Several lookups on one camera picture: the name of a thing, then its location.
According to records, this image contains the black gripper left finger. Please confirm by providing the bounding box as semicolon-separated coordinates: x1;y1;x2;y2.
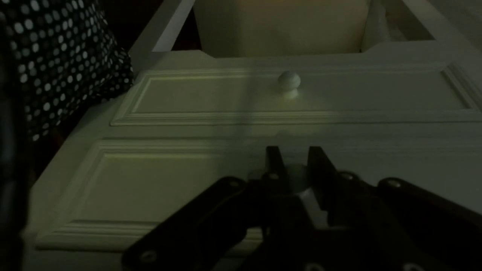
122;146;313;271

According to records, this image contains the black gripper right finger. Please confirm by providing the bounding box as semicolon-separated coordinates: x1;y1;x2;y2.
305;146;482;271

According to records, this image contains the cream drawer with round knob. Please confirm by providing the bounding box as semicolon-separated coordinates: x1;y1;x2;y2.
34;137;482;253
110;64;482;128

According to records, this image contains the cream open drawer box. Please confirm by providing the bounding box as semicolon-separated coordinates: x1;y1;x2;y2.
192;0;391;57

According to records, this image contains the cream white nightstand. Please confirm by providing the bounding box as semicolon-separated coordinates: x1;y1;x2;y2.
21;0;482;271

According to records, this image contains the black white dotted bedspread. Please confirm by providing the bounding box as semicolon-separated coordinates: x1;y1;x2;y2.
0;0;135;143

